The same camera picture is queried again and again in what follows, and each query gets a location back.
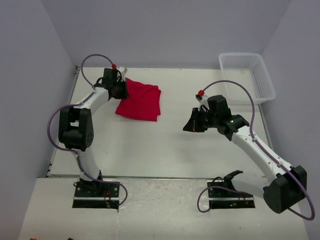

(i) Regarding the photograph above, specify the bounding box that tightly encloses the red t shirt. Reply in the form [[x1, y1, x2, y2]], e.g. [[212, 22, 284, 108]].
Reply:
[[115, 78, 162, 122]]

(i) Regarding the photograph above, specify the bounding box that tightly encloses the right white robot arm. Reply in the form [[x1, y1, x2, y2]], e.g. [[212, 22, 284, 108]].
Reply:
[[183, 93, 307, 214]]

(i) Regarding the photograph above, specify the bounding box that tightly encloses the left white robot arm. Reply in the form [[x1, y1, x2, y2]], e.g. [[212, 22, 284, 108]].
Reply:
[[58, 67, 129, 182]]

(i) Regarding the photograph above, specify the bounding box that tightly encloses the white plastic basket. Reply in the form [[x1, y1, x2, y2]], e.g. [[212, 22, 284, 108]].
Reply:
[[218, 52, 276, 105]]

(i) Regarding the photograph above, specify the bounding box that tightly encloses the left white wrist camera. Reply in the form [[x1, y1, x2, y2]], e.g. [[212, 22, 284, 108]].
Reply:
[[111, 64, 128, 75]]

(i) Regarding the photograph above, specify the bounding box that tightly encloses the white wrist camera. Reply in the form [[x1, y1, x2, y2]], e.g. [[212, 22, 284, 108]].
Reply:
[[111, 64, 128, 75], [195, 89, 209, 109]]

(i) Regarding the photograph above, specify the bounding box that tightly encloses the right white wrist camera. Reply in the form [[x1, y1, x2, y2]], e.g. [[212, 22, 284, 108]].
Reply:
[[195, 89, 209, 109]]

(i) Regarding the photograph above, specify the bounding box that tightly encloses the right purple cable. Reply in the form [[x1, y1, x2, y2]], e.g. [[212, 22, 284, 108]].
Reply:
[[196, 79, 315, 221]]

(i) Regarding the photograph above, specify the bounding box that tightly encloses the purple cable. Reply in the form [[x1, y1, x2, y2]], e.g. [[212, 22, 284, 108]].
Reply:
[[47, 53, 128, 207], [196, 79, 315, 221]]

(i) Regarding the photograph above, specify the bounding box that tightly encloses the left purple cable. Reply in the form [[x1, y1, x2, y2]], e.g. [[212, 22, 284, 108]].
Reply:
[[47, 53, 128, 207]]

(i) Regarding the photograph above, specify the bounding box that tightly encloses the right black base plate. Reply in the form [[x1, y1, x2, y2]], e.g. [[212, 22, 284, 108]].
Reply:
[[207, 177, 256, 210]]

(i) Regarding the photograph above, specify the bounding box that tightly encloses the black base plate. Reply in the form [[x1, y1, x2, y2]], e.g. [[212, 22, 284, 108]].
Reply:
[[207, 177, 256, 210], [72, 179, 120, 210]]

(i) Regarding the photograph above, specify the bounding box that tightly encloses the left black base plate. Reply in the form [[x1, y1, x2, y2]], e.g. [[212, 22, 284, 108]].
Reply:
[[72, 179, 120, 210]]

